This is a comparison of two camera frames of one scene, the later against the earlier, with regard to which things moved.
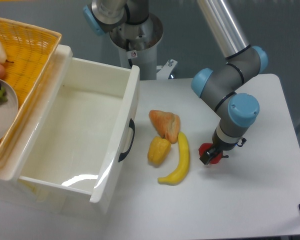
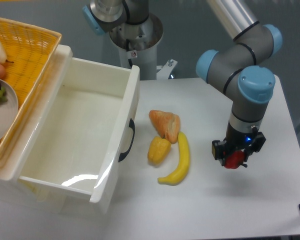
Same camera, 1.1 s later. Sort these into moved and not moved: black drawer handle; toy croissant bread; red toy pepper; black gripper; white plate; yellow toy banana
Moved: red toy pepper; black gripper
Not moved: white plate; yellow toy banana; black drawer handle; toy croissant bread
